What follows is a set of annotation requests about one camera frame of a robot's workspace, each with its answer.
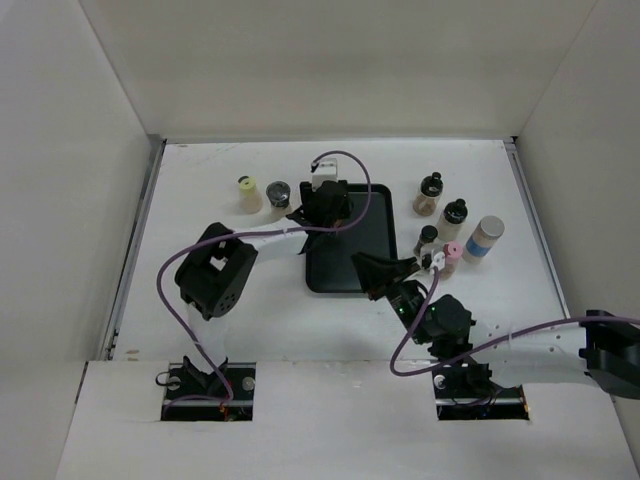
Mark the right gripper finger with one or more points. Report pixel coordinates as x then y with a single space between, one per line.
387 266
374 286

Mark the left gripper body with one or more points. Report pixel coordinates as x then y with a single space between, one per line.
340 216

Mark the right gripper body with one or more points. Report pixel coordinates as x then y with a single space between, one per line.
408 302

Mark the clear cap salt grinder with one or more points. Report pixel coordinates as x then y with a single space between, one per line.
278 194

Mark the yellow cap spice shaker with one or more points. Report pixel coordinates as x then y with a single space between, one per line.
250 197

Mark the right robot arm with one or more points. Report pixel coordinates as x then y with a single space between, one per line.
598 349

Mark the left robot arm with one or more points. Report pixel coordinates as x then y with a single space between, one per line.
213 275

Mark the small dark pepper bottle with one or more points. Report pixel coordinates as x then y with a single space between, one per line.
427 236

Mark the black rectangular tray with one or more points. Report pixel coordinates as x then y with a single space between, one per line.
329 268

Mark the pink cap spice shaker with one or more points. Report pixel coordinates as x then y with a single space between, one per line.
447 259

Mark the black cap white spice bottle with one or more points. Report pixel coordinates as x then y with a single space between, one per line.
451 220

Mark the black cap brown spice bottle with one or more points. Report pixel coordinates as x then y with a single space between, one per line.
429 194

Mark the blue label grey cap jar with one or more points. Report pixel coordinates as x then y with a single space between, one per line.
487 232

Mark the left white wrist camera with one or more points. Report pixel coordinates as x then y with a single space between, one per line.
325 169

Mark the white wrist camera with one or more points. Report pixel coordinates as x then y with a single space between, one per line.
433 259
325 169

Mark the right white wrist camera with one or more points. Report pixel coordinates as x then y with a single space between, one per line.
433 259

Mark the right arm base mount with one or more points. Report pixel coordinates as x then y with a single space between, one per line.
466 392

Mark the right aluminium table rail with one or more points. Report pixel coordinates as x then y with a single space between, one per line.
534 220

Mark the aluminium table rail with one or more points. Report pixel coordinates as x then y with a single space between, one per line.
116 311
534 220

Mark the left aluminium table rail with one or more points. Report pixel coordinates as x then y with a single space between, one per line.
116 311

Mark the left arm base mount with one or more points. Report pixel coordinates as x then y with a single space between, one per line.
192 395

